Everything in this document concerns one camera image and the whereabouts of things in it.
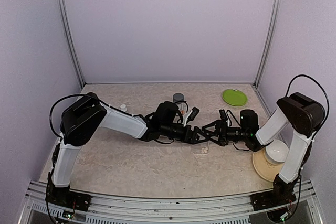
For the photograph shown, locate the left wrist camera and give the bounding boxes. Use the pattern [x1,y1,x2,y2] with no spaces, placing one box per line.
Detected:
[182,107,199,126]

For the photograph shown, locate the aluminium frame post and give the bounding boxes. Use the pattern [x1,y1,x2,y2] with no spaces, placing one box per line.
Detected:
[254,0,281,89]
[57,0,86,89]

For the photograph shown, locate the orange grey-capped pill bottle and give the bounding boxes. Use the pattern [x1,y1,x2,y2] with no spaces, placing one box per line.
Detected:
[173,93,187,114]

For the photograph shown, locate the right aluminium frame post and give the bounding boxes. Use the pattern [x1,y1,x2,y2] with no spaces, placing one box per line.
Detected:
[254,0,281,89]

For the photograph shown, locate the left aluminium frame post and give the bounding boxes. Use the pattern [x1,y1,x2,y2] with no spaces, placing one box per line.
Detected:
[57,0,86,89]

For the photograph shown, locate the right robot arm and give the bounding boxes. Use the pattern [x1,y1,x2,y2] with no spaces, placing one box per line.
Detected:
[202,92,327,205]

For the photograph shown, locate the beige plate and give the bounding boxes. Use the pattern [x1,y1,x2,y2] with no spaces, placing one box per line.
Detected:
[252,149,284,182]

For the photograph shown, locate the front aluminium rail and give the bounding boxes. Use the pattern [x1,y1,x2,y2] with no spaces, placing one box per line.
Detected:
[18,180,325,223]

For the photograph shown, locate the white bowl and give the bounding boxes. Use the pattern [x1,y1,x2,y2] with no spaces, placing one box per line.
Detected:
[265,140,289,165]

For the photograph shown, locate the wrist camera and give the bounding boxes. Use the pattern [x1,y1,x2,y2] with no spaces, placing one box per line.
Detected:
[182,107,199,126]
[219,109,232,127]

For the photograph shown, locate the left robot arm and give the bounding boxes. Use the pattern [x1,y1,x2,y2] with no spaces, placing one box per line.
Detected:
[51,92,209,206]

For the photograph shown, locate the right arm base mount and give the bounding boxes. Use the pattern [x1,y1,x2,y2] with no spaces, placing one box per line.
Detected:
[250,180,296,211]

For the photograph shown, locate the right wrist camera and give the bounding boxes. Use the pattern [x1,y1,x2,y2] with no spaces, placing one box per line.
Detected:
[219,109,232,127]

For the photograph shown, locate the white round tablets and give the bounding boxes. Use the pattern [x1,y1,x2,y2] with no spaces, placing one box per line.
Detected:
[201,147,208,154]

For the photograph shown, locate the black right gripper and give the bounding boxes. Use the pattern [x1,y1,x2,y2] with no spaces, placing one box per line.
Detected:
[202,119,249,146]

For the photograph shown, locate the clear plastic pill organizer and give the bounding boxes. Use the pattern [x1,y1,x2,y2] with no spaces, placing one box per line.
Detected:
[192,142,210,155]

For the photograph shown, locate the green plate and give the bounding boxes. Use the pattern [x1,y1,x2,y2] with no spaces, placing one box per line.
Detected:
[222,89,248,106]

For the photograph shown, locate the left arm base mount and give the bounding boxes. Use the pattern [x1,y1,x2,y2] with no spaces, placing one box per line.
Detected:
[46,184,91,212]

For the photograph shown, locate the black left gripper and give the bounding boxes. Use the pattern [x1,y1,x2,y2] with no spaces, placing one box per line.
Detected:
[161,123,210,145]

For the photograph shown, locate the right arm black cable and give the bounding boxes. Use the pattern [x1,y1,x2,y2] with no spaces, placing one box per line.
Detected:
[286,74,330,133]

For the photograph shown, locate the small white-capped pill bottle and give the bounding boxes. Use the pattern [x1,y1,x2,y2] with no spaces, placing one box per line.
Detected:
[120,104,128,112]

